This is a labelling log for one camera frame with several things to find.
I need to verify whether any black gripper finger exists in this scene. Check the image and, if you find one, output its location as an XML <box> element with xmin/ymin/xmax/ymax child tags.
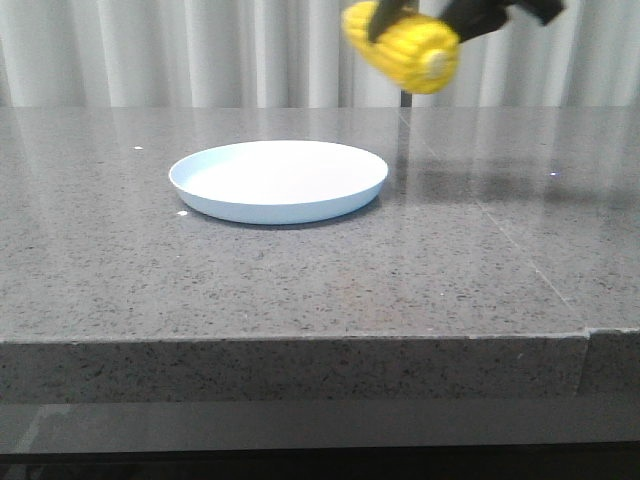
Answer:
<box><xmin>367</xmin><ymin>0</ymin><xmax>415</xmax><ymax>42</ymax></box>
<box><xmin>439</xmin><ymin>0</ymin><xmax>565</xmax><ymax>42</ymax></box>

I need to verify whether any yellow corn cob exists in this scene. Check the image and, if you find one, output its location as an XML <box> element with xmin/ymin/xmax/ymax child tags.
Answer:
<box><xmin>341</xmin><ymin>1</ymin><xmax>460</xmax><ymax>94</ymax></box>

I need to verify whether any light blue round plate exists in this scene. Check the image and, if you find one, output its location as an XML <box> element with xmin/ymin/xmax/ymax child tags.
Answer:
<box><xmin>168</xmin><ymin>140</ymin><xmax>389</xmax><ymax>225</ymax></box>

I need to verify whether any white pleated curtain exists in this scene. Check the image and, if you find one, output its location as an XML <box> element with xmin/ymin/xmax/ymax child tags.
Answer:
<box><xmin>1</xmin><ymin>1</ymin><xmax>639</xmax><ymax>108</ymax></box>

